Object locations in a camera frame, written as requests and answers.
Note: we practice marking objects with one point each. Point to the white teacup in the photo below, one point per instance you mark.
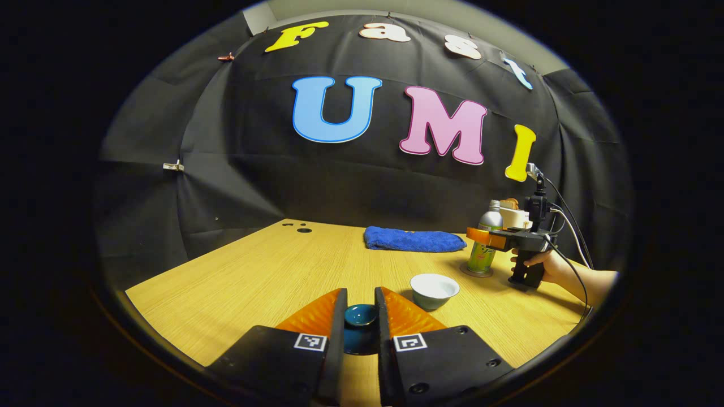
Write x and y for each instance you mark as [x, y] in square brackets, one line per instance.
[434, 289]

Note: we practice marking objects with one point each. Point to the silver water bottle green label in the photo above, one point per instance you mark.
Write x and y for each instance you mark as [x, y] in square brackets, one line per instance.
[490, 217]

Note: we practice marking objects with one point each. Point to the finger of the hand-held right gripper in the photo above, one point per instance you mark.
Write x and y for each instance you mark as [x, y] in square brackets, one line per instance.
[489, 237]

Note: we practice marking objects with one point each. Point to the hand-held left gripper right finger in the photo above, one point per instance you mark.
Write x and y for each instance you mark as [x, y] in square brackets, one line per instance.
[383, 350]

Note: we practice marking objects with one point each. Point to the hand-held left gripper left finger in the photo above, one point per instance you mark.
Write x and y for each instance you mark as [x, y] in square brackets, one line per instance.
[337, 339]

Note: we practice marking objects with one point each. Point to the white toaster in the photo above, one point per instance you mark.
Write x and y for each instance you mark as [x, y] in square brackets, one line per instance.
[516, 217]

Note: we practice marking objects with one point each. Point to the blue towel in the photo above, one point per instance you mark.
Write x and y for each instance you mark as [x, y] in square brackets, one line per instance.
[413, 240]

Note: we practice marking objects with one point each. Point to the silver clip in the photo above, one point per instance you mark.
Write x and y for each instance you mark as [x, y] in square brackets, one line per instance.
[172, 166]

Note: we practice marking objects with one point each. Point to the brown bread slice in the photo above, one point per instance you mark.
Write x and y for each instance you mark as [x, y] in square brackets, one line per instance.
[512, 202]

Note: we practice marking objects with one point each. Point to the teal teacup lid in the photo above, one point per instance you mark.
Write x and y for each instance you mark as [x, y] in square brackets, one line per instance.
[360, 322]

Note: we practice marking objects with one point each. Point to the round brown coaster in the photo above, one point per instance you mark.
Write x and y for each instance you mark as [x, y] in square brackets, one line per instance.
[465, 271]

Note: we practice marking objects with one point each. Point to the black backdrop cloth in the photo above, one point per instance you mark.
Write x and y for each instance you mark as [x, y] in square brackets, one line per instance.
[254, 169]

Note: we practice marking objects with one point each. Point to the red clip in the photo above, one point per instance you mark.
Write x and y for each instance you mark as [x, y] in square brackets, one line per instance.
[226, 57]

